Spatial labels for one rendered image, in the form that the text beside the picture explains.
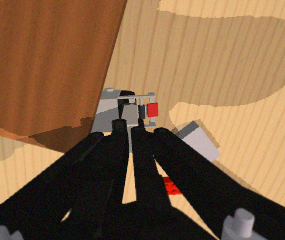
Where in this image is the red toy brick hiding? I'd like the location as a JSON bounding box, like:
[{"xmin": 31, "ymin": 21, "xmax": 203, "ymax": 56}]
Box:
[{"xmin": 163, "ymin": 176, "xmax": 181, "ymax": 195}]

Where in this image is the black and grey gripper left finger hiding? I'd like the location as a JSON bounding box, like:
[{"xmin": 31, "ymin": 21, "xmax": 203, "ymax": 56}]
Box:
[{"xmin": 0, "ymin": 105, "xmax": 131, "ymax": 240}]

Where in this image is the grey rectangular block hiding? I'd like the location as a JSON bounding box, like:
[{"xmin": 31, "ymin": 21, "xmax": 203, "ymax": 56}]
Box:
[{"xmin": 175, "ymin": 121, "xmax": 221, "ymax": 162}]

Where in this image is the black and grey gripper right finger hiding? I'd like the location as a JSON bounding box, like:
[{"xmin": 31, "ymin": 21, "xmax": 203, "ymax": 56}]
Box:
[{"xmin": 129, "ymin": 105, "xmax": 285, "ymax": 240}]

